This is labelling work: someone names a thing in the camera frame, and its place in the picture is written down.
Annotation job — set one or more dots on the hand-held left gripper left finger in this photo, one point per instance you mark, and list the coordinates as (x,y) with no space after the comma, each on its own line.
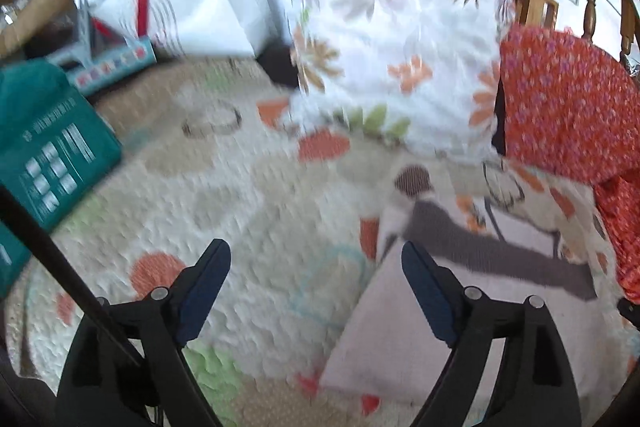
(200,297)

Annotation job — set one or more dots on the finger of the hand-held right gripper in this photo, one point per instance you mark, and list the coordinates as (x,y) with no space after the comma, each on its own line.
(631,311)

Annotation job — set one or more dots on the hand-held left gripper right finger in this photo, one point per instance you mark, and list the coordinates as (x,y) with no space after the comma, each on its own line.
(430,297)

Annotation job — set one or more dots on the orange floral garment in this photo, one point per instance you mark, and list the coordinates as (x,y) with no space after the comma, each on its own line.
(625,232)

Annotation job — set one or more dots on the grey striped folded cloth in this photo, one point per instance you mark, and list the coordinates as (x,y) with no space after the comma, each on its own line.
(400,332)

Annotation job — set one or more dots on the quilted heart-print blanket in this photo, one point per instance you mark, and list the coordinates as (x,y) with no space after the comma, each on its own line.
(250,207)

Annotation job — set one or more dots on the teal cardboard box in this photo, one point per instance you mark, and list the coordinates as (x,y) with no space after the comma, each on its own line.
(50,147)

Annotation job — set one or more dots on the orange floral pillow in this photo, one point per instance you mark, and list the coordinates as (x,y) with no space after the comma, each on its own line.
(560,107)

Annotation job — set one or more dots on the light blue printed box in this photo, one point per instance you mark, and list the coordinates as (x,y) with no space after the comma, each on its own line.
(115,62)

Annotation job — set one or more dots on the white floral pillow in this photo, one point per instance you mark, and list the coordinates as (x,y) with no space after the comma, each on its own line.
(400,37)

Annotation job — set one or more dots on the brown cardboard box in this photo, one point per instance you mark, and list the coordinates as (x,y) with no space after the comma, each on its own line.
(35,7)

